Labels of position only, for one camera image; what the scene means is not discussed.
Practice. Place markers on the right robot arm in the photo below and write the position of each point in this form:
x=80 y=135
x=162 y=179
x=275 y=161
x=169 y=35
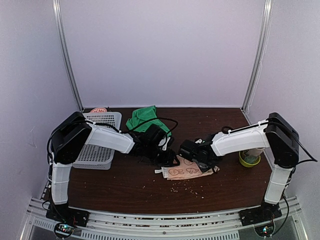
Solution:
x=273 y=133

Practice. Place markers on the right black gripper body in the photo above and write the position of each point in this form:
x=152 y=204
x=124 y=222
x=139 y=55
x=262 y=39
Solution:
x=204 y=167

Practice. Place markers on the white coral pattern mug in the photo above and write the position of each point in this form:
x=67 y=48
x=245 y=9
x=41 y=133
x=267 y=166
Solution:
x=252 y=153

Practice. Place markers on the right aluminium frame post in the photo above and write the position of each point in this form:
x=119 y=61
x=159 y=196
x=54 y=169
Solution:
x=260 y=50

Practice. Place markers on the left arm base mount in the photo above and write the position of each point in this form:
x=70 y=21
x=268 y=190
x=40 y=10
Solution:
x=67 y=219

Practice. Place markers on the green bowl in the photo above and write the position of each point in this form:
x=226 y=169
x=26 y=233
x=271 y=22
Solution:
x=248 y=161

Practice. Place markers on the green microfiber towel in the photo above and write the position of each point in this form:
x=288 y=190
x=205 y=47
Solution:
x=142 y=118

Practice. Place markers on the aluminium frame post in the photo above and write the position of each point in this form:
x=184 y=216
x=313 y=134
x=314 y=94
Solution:
x=260 y=50
x=56 y=4

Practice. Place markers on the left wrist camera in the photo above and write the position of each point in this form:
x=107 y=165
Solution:
x=157 y=137

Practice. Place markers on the left aluminium frame post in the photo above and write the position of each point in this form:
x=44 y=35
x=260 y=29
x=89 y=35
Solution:
x=56 y=4

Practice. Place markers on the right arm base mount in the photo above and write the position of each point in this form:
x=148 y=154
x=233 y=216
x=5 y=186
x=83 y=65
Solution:
x=262 y=218

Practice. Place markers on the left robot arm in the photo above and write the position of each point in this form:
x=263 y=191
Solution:
x=66 y=141

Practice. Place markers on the orange bunny pattern towel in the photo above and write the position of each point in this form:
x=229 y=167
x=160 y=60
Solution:
x=186 y=170

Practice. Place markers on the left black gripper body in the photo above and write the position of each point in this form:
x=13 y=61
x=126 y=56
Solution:
x=159 y=158

